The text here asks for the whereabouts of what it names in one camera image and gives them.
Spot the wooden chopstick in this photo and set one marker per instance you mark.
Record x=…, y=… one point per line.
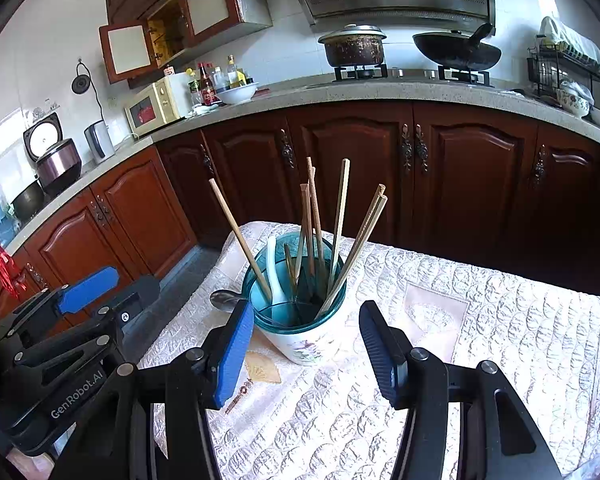
x=289, y=265
x=367, y=230
x=240, y=237
x=314, y=200
x=341, y=205
x=365, y=217
x=304, y=220

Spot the white ceramic spoon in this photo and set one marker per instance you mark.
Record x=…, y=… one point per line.
x=275, y=280

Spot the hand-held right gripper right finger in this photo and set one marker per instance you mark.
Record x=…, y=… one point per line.
x=375, y=345

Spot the cream microwave oven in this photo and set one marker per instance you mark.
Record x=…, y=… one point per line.
x=152, y=110

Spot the quilted cream tablecloth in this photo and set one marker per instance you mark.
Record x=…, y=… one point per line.
x=480, y=320

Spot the gas stove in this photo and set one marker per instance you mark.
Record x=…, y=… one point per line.
x=410, y=76

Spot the floral ceramic tureen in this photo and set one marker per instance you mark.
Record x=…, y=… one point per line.
x=574, y=102

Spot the white cloth cover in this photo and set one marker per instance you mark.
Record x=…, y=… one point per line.
x=570, y=40

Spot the black wok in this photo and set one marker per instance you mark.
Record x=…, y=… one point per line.
x=455, y=55

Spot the speckled stone countertop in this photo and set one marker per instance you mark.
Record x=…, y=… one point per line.
x=330, y=94

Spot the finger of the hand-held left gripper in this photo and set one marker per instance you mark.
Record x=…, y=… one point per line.
x=135, y=295
x=87, y=290

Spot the wooden base cabinets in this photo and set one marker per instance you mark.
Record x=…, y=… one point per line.
x=355, y=160

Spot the yellow oil bottle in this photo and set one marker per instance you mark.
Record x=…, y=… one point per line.
x=235, y=77

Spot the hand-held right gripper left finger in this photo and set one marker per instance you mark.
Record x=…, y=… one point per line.
x=235, y=355

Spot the small carton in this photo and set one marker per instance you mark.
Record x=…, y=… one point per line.
x=169, y=71

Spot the open rice cooker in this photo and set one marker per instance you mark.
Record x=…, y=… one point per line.
x=55, y=165

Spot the stained pot with lid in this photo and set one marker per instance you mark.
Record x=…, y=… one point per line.
x=355, y=47

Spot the teal-rimmed floral utensil holder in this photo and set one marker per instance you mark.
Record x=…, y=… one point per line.
x=305, y=345

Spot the red ornament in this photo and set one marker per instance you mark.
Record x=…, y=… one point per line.
x=2, y=265

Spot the large white bowl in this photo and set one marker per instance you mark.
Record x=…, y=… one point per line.
x=237, y=94

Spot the black cooking pot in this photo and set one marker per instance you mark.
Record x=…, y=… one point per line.
x=27, y=202

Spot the clear bottle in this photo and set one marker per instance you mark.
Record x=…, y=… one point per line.
x=220, y=80

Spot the wooden wall cabinet glass doors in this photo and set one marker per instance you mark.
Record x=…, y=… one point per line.
x=210, y=0

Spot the metal spoon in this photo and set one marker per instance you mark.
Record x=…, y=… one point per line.
x=225, y=300

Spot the grey white kettle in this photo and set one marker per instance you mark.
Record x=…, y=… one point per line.
x=99, y=142

